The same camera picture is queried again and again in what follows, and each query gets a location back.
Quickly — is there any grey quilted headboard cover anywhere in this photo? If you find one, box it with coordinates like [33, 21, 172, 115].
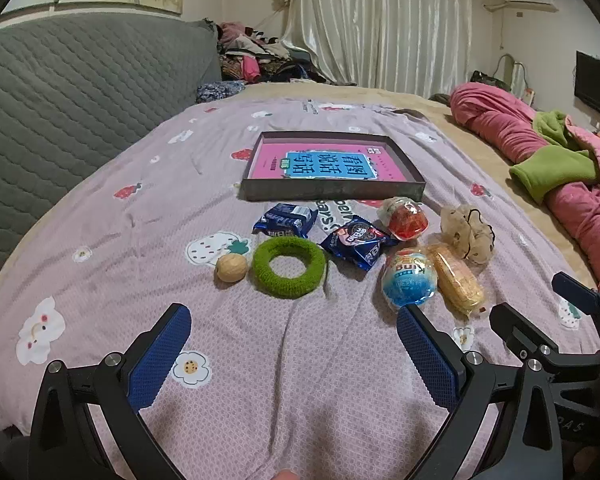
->
[0, 12, 223, 306]

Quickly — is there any blue patterned pillow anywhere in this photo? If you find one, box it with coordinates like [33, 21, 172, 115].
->
[196, 80, 246, 105]

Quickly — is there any white curtain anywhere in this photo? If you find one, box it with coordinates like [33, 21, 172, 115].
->
[280, 0, 473, 98]

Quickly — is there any blue toy egg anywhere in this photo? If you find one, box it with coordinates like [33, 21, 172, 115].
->
[381, 247, 438, 312]

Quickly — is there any walnut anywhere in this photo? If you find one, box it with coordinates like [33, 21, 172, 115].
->
[215, 254, 251, 283]

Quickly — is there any tan bed sheet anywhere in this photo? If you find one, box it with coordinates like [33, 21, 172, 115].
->
[240, 82, 600, 291]

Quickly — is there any pink quilt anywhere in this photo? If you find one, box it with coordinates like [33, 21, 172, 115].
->
[450, 82, 600, 276]

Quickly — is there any pile of clothes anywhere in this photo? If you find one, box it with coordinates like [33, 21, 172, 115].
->
[215, 22, 356, 86]

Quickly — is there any black television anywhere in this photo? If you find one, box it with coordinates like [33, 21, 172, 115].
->
[575, 51, 600, 128]

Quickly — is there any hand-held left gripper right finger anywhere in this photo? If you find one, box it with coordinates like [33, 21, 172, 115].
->
[396, 304, 563, 480]

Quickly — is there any yellow cake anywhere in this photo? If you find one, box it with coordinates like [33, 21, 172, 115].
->
[425, 242, 487, 318]

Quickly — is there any blue cookie packet round print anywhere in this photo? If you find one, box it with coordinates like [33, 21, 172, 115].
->
[320, 215, 400, 272]

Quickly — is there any dark shallow box tray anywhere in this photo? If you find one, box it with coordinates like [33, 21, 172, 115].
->
[236, 131, 427, 203]

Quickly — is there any red toy egg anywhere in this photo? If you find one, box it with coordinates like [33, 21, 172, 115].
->
[377, 196, 429, 241]

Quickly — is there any black bag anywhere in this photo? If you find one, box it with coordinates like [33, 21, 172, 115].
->
[470, 70, 512, 92]

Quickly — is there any person's right forearm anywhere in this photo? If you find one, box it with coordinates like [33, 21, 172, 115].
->
[565, 441, 600, 480]

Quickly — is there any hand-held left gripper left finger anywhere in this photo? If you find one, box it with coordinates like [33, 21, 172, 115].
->
[28, 303, 192, 480]

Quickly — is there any green fuzzy hair ring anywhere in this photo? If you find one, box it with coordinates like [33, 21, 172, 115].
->
[252, 237, 328, 300]

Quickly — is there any pink printed blanket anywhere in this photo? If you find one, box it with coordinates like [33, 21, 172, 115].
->
[0, 97, 600, 480]

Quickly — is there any small blue cookie packet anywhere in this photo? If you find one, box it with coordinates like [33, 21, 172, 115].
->
[252, 202, 320, 239]

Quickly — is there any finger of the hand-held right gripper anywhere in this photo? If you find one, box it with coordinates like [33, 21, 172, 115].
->
[551, 272, 600, 352]
[489, 302, 563, 362]

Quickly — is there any white chair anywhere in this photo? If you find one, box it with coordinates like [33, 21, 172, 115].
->
[495, 52, 538, 106]

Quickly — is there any green fleece blanket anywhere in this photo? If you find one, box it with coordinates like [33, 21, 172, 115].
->
[509, 110, 600, 205]

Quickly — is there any beige hair scrunchie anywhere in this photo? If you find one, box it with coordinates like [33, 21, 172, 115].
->
[440, 204, 496, 266]

